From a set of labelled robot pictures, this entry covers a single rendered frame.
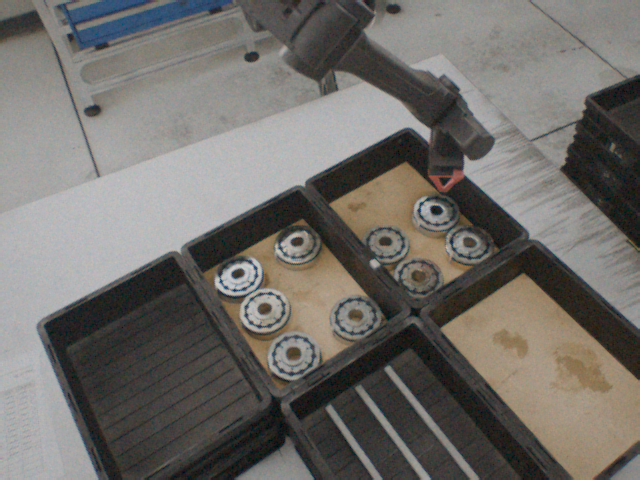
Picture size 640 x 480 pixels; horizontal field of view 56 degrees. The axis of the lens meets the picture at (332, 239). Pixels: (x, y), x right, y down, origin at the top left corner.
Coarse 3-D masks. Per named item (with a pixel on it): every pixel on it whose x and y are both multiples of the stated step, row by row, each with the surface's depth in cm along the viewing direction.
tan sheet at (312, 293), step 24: (264, 240) 135; (264, 264) 131; (336, 264) 130; (264, 288) 128; (288, 288) 127; (312, 288) 127; (336, 288) 127; (360, 288) 126; (264, 312) 124; (312, 312) 123; (312, 336) 120; (264, 360) 118
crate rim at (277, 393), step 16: (288, 192) 130; (304, 192) 130; (256, 208) 128; (320, 208) 127; (224, 224) 126; (336, 224) 124; (192, 240) 124; (208, 288) 116; (384, 288) 114; (400, 304) 112; (224, 320) 112; (400, 320) 110; (240, 336) 110; (368, 336) 109; (352, 352) 107; (256, 368) 106; (320, 368) 105; (272, 384) 104; (288, 384) 104
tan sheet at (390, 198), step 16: (384, 176) 145; (400, 176) 144; (416, 176) 144; (352, 192) 142; (368, 192) 142; (384, 192) 142; (400, 192) 141; (416, 192) 141; (432, 192) 141; (336, 208) 139; (352, 208) 139; (368, 208) 139; (384, 208) 139; (400, 208) 138; (352, 224) 136; (368, 224) 136; (400, 224) 136; (464, 224) 135; (416, 240) 133; (432, 240) 133; (416, 256) 130; (432, 256) 130; (448, 272) 127
